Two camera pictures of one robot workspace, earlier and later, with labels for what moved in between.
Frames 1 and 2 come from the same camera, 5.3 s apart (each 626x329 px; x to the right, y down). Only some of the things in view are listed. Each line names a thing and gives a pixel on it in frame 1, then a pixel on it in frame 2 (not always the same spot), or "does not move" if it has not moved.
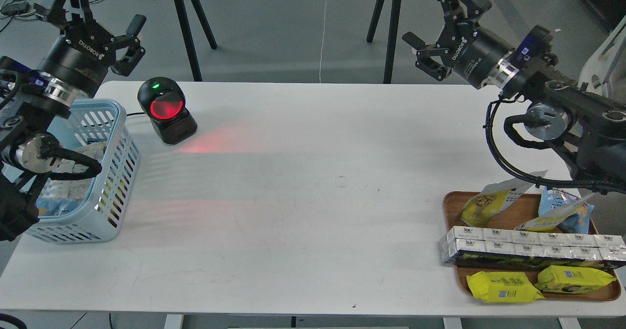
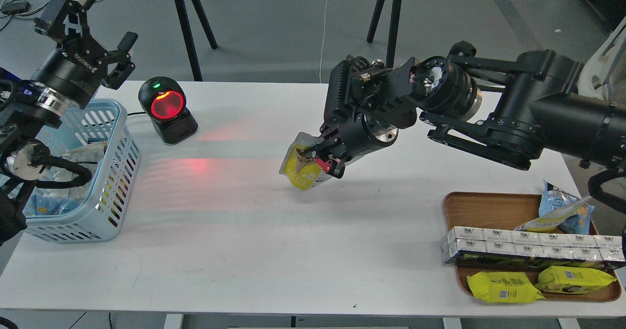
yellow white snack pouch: [547, 221] does not move
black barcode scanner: [163, 99] does not move
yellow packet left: [503, 287] does not move
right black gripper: [473, 51] -> [350, 137]
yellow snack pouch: [481, 208] -> [301, 168]
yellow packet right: [572, 279] does not move
